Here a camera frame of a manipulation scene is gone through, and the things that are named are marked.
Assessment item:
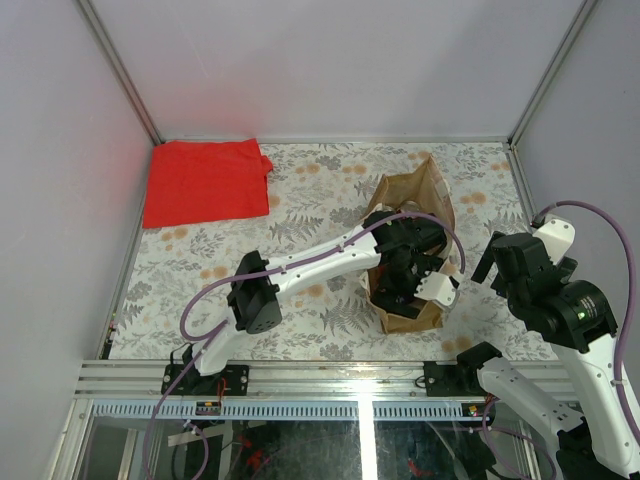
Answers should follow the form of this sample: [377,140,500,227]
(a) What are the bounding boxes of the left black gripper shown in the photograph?
[372,253,441,316]

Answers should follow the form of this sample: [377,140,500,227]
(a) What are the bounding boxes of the brown jute canvas bag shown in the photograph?
[361,154,456,334]

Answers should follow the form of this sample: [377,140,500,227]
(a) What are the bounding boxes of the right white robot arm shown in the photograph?
[455,233,639,479]

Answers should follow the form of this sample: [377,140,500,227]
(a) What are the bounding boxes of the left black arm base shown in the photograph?
[161,344,250,399]

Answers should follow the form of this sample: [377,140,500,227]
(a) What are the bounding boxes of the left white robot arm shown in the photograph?
[184,211,458,395]

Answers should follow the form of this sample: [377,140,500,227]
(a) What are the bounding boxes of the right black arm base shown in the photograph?
[423,342,502,398]

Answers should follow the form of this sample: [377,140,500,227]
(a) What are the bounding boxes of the floral patterned tablecloth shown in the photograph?
[109,142,553,361]

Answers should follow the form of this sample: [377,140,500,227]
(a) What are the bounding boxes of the red folded cloth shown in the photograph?
[143,139,273,229]

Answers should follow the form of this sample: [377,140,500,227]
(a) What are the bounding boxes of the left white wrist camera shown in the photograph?
[414,272,462,310]

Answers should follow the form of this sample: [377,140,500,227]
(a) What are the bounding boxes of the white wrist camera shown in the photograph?
[531,215,576,265]
[414,272,462,310]

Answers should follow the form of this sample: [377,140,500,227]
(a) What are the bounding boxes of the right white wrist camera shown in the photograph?
[531,215,576,265]

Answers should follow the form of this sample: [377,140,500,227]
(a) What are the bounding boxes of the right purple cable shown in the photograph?
[479,199,640,480]

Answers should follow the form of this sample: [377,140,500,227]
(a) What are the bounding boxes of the purple cable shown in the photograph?
[479,199,640,480]
[141,212,466,480]

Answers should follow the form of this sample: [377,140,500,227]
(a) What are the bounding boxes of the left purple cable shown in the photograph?
[141,212,466,480]

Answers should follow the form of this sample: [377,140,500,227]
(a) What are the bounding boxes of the aluminium front rail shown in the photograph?
[75,360,426,400]

